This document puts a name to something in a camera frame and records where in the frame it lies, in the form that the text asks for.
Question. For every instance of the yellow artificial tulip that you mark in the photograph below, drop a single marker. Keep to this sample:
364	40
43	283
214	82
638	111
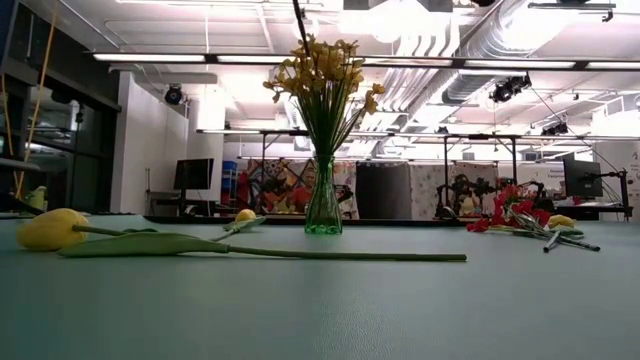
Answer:
560	220
50	230
245	215

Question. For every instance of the red artificial flower bunch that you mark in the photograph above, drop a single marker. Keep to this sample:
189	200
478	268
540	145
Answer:
520	205

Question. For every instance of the green glass vase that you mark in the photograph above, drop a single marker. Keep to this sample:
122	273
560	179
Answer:
323	210

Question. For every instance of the colourful patterned quilt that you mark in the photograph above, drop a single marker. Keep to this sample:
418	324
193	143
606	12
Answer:
270	185

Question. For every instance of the black partition panel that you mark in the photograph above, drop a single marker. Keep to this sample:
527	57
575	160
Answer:
382	190

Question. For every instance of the blue storage bins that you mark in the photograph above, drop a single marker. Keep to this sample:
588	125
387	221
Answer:
229	180

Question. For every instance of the white floral cloth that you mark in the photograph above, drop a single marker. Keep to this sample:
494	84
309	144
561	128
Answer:
425	187

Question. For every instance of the teal table mat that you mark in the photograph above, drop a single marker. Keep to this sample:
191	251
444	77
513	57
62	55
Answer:
320	300

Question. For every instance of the black monitor on stand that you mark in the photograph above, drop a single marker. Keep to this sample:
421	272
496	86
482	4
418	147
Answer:
193	174

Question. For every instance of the black background robot arms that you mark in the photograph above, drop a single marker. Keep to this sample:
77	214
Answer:
457	192

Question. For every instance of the white LED light strip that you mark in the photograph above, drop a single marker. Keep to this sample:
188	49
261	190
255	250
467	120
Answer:
250	59
150	58
615	65
520	64

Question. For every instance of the dark background desk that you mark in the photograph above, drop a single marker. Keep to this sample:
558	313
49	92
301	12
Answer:
170	204

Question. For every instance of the large black spotlight cluster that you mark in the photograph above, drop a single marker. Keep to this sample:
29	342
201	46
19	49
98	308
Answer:
507	89

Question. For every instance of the small black spotlight cluster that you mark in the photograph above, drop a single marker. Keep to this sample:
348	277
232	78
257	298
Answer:
555	129

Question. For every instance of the dark background monitor table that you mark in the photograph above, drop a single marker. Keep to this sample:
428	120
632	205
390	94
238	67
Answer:
590	207

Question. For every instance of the pale green object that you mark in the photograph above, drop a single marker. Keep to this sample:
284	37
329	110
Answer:
38	197

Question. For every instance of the thin yellow rod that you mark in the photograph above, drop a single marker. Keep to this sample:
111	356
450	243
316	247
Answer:
36	100

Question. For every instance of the black background station frame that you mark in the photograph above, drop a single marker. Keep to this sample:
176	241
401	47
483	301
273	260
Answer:
400	135

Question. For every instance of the black wall-mounted speaker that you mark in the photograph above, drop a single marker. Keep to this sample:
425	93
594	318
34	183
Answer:
173	95

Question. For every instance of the silver ventilation duct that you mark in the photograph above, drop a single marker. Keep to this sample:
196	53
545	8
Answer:
500	25

